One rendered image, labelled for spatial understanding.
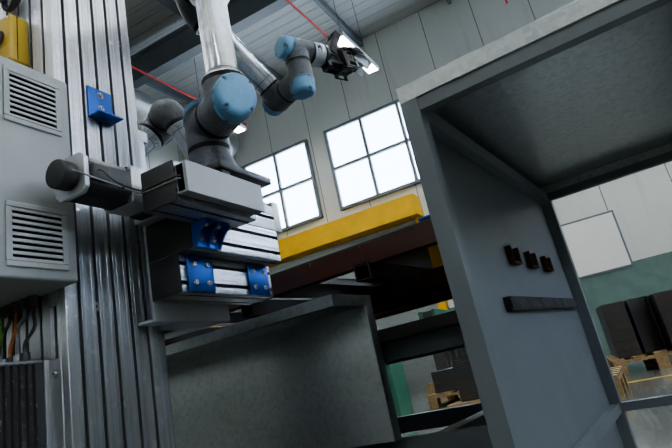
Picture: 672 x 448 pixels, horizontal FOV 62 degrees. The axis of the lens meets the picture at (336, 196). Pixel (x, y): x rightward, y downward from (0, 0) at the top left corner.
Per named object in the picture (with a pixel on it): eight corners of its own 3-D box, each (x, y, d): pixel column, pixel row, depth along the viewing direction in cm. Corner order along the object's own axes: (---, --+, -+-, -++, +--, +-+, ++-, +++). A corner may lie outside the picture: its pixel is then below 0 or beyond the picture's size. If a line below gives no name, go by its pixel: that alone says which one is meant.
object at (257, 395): (97, 484, 206) (91, 386, 217) (402, 438, 145) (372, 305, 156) (87, 487, 203) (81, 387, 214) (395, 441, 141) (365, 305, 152)
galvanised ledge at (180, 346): (91, 386, 217) (90, 378, 218) (372, 305, 156) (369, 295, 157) (40, 393, 200) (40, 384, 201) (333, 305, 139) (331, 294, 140)
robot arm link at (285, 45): (275, 66, 167) (270, 42, 170) (305, 72, 174) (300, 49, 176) (288, 51, 161) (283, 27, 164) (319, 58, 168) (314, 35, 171)
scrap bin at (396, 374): (372, 422, 592) (361, 367, 610) (414, 414, 581) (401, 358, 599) (356, 430, 536) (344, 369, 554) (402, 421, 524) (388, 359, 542)
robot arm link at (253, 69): (155, 7, 167) (270, 125, 176) (168, -16, 159) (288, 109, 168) (180, -7, 175) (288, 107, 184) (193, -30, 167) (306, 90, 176)
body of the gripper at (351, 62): (348, 82, 183) (319, 76, 175) (341, 62, 186) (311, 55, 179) (362, 67, 178) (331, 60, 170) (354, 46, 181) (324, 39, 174)
